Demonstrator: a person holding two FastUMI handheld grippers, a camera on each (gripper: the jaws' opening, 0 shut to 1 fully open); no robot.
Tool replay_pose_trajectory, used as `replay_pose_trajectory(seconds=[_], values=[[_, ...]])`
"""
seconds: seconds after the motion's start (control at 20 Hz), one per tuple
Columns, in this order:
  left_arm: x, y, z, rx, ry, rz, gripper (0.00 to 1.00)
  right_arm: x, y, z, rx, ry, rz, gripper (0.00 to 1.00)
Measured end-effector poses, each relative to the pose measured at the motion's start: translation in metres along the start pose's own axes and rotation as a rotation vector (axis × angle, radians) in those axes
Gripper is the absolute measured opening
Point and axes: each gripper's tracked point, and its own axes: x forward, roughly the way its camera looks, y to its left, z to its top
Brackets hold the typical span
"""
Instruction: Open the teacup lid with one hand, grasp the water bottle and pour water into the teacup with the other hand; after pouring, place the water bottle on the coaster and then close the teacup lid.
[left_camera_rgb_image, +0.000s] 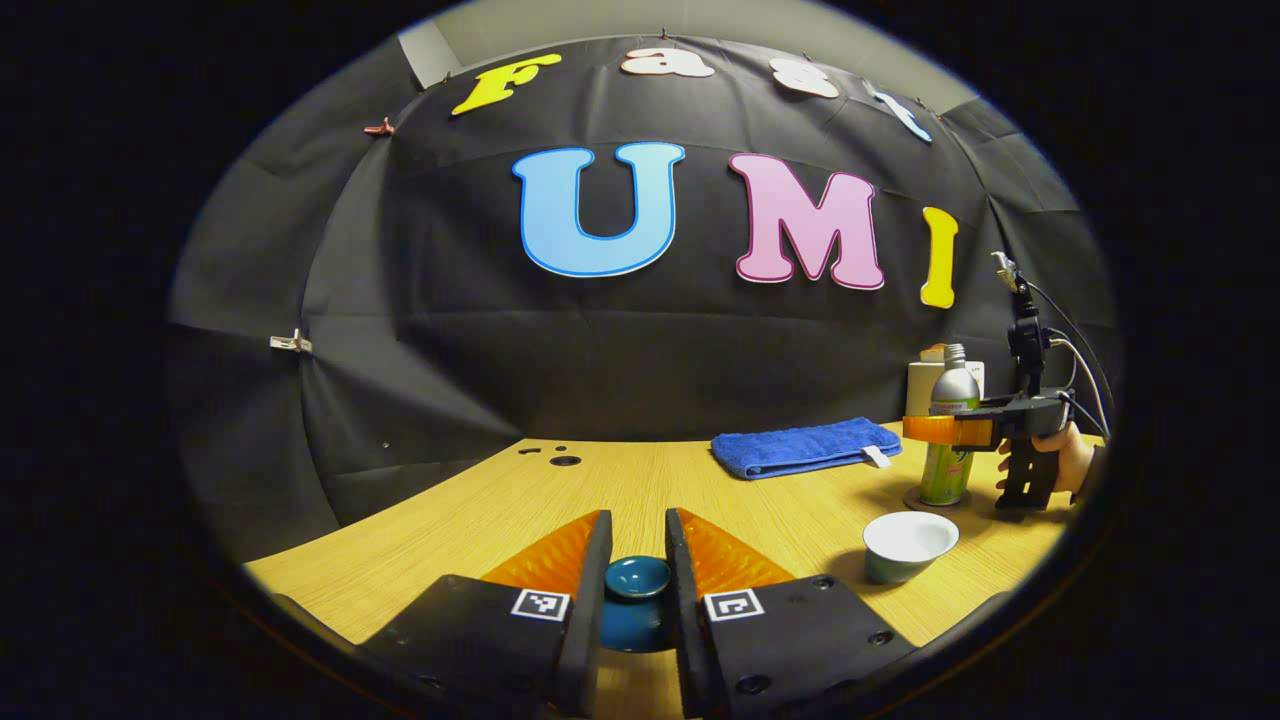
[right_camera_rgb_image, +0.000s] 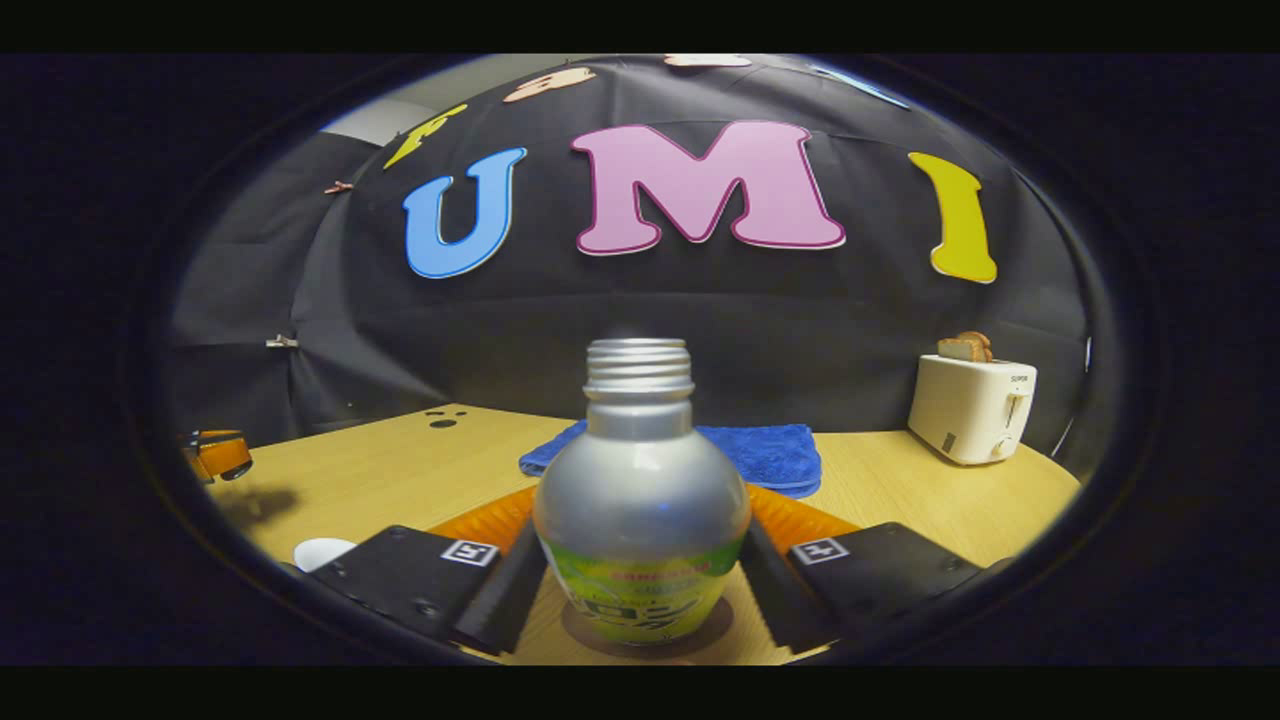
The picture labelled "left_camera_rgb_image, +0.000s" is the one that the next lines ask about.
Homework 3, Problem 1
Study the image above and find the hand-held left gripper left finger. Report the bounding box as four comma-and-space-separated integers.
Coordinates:
360, 510, 614, 719

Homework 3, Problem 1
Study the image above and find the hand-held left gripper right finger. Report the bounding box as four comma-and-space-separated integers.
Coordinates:
665, 508, 917, 719

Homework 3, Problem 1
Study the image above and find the silver green-label water bottle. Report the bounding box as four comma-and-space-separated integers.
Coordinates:
918, 344, 982, 507

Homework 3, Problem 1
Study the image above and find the teal teacup lid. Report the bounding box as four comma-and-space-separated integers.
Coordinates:
598, 555, 683, 654

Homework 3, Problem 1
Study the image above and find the round brown coaster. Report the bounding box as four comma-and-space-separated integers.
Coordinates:
903, 485, 976, 514

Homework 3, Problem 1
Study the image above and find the white toaster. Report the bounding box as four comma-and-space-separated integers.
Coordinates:
907, 360, 986, 421

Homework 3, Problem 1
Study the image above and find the blue folded towel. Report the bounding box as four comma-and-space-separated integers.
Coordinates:
711, 417, 903, 481

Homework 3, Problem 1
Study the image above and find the black backdrop cloth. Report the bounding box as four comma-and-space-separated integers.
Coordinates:
168, 35, 1116, 561

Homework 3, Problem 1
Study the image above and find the grey cable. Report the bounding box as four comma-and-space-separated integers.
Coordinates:
1048, 336, 1111, 437

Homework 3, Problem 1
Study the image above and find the black cable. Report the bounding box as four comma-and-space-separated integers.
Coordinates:
1025, 280, 1117, 411

